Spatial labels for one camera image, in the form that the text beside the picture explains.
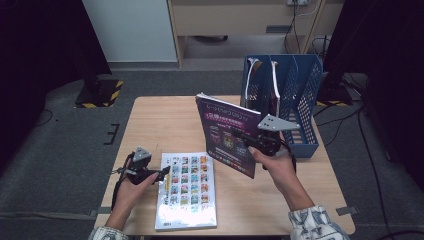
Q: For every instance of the white cabinet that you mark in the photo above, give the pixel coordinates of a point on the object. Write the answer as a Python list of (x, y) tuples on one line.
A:
[(130, 30)]

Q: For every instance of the grey tape strip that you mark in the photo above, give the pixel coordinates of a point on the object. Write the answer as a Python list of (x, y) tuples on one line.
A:
[(101, 211), (346, 210)]

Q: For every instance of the person's left hand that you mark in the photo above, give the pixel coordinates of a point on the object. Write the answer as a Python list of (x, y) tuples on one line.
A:
[(128, 203)]

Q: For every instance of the blue file rack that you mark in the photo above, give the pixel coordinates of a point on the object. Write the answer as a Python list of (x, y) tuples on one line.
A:
[(303, 100)]

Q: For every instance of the white picture-grid magazine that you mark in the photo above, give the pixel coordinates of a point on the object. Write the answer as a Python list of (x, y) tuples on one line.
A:
[(186, 193)]

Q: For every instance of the black curtain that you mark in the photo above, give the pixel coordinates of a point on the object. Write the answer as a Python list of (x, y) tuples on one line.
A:
[(33, 50), (393, 66)]

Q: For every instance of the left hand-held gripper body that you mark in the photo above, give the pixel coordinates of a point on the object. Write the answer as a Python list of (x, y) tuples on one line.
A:
[(140, 171)]

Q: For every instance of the black and red magazine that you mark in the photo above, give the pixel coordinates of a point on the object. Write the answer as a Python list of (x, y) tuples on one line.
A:
[(250, 73)]

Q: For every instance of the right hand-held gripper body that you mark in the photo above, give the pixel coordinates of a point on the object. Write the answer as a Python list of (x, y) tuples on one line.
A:
[(270, 143)]

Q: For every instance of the black stand base striped edge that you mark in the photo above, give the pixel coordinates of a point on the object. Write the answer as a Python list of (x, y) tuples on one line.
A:
[(100, 95), (335, 95)]

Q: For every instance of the white power strip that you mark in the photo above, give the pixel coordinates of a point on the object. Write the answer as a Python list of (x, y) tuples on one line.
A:
[(296, 2)]

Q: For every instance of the person's right hand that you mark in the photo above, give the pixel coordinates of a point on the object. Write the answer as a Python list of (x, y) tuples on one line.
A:
[(281, 173)]

